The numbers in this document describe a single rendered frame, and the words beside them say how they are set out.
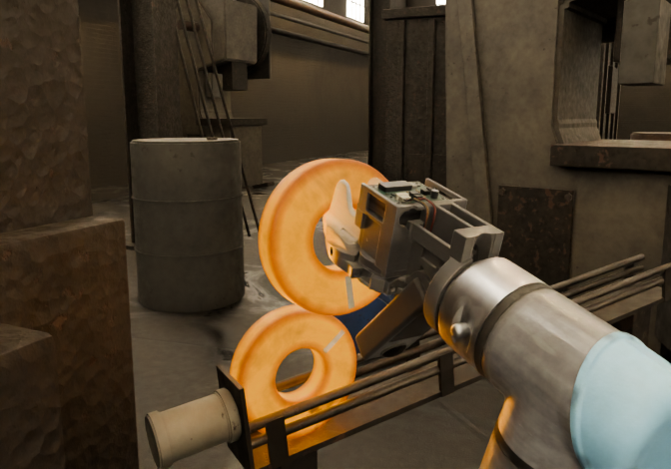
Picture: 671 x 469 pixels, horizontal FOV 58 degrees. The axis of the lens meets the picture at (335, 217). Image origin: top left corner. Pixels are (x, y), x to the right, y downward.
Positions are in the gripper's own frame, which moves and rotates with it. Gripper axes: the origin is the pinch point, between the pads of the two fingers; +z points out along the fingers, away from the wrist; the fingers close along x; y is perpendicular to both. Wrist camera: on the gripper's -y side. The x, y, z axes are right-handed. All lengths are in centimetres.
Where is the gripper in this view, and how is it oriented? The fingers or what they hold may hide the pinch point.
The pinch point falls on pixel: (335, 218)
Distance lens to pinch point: 60.0
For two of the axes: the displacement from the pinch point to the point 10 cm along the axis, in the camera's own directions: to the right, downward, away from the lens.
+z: -4.9, -3.9, 7.8
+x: -8.6, 0.9, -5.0
